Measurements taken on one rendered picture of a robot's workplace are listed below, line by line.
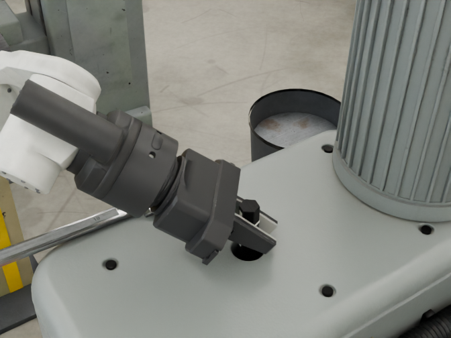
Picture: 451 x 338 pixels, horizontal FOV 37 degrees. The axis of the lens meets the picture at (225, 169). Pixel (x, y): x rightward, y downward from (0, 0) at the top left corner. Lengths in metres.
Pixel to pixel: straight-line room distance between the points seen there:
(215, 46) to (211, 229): 4.19
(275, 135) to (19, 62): 2.53
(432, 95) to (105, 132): 0.32
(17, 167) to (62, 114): 0.07
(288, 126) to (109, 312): 2.59
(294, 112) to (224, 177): 2.63
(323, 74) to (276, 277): 3.88
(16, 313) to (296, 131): 1.51
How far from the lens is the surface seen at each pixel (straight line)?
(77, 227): 0.76
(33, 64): 0.67
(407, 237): 0.77
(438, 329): 0.81
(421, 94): 0.68
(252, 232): 0.69
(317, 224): 0.76
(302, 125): 3.22
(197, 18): 5.16
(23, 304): 3.15
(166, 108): 4.18
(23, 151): 0.63
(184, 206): 0.64
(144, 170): 0.63
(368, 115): 0.73
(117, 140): 0.60
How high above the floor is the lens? 2.43
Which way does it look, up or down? 41 degrees down
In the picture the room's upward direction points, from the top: 1 degrees clockwise
